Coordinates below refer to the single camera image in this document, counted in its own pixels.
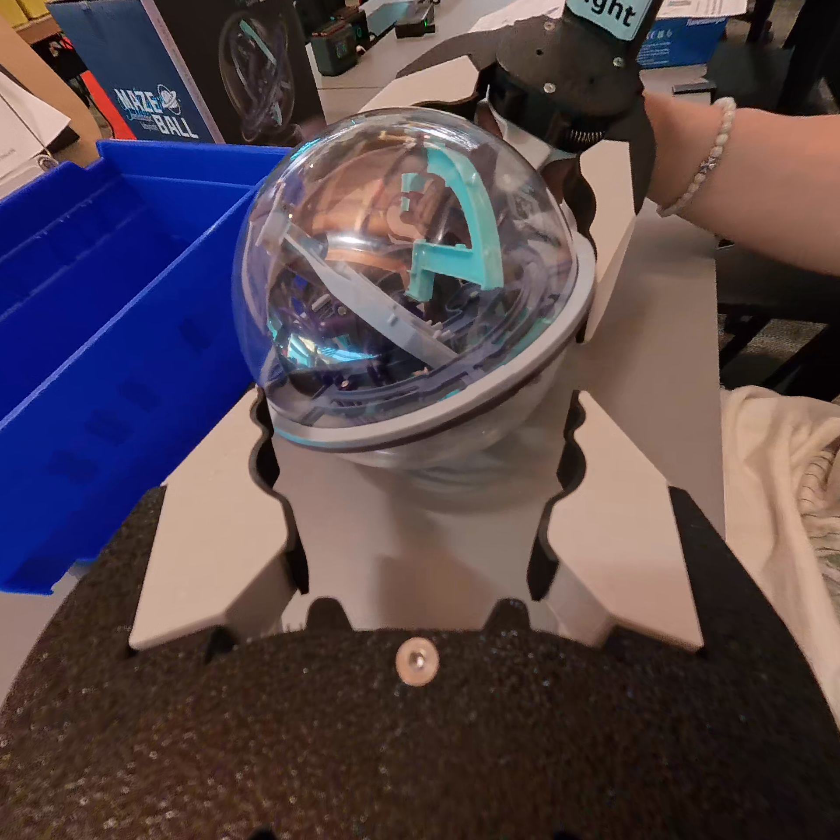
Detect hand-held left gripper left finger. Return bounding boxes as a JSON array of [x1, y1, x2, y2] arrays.
[[128, 387, 309, 651]]

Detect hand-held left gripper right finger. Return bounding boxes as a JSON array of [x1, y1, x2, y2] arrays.
[[527, 390, 704, 652]]

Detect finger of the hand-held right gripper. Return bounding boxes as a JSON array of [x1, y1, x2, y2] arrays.
[[572, 140, 637, 343], [357, 56, 493, 114]]

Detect clear plastic maze ball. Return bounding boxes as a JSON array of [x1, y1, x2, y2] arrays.
[[233, 106, 598, 509]]

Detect person's right forearm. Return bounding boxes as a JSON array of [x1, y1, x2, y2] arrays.
[[643, 92, 840, 277]]

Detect dark blue maze ball box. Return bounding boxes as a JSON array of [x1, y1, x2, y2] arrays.
[[49, 0, 326, 147]]

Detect person's right hand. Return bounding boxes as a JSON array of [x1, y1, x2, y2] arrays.
[[543, 156, 580, 206]]

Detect dark green battery pack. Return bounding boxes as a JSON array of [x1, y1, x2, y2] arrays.
[[310, 20, 362, 76]]

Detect blue labelled cardboard box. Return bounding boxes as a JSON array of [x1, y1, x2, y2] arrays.
[[637, 0, 729, 68]]

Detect folded printed leaflet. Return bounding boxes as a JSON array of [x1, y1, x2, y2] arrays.
[[656, 0, 749, 19]]

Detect blue plastic bin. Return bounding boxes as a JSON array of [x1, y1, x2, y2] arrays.
[[0, 139, 293, 595]]

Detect white bead bracelet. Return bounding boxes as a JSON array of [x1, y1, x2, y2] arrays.
[[656, 97, 737, 219]]

